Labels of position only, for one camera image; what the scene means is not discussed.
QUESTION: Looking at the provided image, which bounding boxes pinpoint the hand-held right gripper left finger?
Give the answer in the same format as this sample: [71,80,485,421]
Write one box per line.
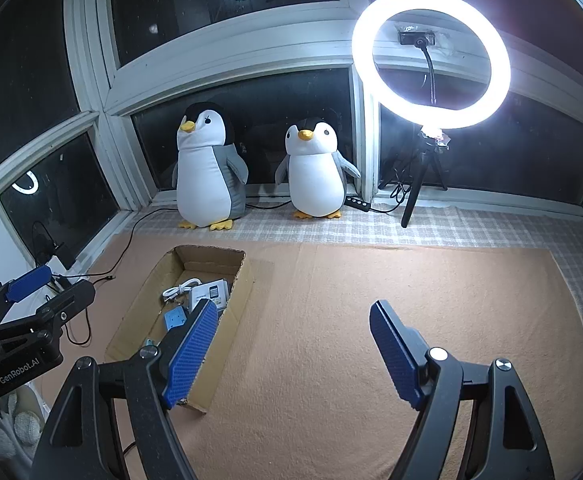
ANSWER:
[30,298,220,480]

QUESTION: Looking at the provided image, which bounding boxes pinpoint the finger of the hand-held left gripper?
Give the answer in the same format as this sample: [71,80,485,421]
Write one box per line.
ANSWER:
[0,266,53,333]
[0,280,96,347]

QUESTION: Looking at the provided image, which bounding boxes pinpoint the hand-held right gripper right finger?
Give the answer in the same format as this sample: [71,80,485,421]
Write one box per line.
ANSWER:
[369,300,557,480]

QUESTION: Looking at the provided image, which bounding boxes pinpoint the light blue phone stand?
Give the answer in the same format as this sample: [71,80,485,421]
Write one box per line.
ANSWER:
[164,308,188,333]

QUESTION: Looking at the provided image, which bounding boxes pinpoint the cardboard box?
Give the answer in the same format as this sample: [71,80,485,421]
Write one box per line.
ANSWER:
[104,245,246,414]

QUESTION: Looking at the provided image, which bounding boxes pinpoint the white case with clear lid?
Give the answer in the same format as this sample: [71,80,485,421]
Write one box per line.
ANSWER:
[188,280,230,313]

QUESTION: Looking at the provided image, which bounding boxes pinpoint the white cable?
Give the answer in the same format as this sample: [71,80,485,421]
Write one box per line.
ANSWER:
[162,284,201,306]

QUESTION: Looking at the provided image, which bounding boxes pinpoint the white power strip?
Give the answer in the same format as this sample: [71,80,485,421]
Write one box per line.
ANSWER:
[46,272,91,292]

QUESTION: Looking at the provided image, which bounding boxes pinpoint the white plugged-in adapter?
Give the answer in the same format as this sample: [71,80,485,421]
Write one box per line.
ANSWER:
[46,252,77,272]

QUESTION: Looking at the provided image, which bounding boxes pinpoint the white fluffy cloth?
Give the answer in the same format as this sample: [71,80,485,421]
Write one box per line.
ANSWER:
[0,390,47,461]

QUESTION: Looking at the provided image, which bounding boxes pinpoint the large penguin plush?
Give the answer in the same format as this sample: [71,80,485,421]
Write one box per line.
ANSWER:
[172,101,250,232]

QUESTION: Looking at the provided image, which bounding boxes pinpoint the small penguin plush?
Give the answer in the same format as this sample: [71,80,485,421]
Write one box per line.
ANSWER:
[274,117,362,220]

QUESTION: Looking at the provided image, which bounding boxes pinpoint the gooseneck phone holder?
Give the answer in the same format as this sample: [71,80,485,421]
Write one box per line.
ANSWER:
[398,30,439,106]

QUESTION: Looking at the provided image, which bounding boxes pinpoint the black USB cable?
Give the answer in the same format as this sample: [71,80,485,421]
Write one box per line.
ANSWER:
[64,274,117,346]

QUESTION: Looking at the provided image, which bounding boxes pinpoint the thin black power cable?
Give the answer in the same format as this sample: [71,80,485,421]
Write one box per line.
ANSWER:
[114,200,295,261]

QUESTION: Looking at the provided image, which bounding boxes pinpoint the ring light cable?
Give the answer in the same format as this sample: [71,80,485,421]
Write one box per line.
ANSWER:
[369,180,412,214]

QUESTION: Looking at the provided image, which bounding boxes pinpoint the white window frame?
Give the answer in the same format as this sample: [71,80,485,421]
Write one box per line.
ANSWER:
[0,0,583,221]

